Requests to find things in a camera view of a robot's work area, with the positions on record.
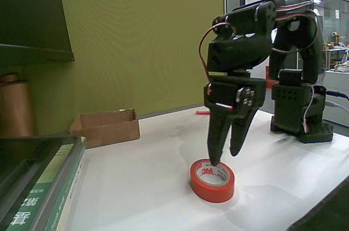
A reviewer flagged brown cardboard box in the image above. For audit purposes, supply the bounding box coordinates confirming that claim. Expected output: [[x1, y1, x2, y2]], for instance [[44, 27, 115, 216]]
[[70, 108, 141, 149]]

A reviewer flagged grey cable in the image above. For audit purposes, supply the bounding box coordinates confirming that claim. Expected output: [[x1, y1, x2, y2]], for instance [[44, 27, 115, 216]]
[[326, 101, 349, 113]]

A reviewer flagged brown paper roll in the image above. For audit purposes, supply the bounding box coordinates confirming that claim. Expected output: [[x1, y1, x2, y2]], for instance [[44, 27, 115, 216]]
[[0, 74, 38, 138]]

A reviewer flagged grey cabinet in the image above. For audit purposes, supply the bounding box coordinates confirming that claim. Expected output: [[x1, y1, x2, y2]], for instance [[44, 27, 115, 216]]
[[323, 69, 349, 128]]

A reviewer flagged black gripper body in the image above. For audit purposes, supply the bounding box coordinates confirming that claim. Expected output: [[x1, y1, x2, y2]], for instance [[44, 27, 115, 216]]
[[203, 75, 267, 112]]

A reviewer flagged dark green overhead shelf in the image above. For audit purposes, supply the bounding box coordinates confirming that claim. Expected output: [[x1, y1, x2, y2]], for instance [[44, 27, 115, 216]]
[[0, 0, 75, 66]]

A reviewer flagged green book with Chinese title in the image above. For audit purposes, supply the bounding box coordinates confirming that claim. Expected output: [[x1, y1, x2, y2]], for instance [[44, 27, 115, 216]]
[[5, 142, 76, 231]]

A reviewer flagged black cable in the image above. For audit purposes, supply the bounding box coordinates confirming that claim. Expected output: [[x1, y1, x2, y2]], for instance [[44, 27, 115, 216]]
[[326, 90, 349, 99]]

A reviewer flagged olive green partition panel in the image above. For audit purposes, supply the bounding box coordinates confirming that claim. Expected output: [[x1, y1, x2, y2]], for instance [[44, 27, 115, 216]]
[[57, 0, 230, 119]]

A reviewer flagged red tape roll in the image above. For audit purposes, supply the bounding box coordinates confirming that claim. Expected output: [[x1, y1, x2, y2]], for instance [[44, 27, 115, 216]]
[[190, 157, 236, 204]]

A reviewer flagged cluttered background desk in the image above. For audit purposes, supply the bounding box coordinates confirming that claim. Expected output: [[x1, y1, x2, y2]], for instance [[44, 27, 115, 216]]
[[324, 31, 349, 72]]

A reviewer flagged green and white book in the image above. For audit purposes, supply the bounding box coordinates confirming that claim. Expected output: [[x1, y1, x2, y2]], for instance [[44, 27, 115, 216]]
[[43, 137, 89, 231]]

